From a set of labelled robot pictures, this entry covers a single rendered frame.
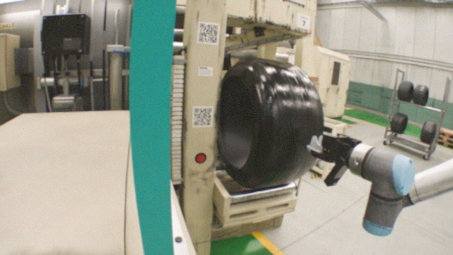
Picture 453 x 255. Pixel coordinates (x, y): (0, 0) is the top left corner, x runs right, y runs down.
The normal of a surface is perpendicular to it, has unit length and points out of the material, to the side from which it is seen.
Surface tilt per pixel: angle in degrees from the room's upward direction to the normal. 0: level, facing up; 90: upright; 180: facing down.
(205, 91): 90
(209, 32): 90
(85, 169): 0
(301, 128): 79
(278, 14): 90
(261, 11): 90
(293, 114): 69
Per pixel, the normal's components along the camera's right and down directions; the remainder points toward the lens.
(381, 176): -0.92, 0.05
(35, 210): 0.08, -0.96
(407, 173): 0.37, 0.08
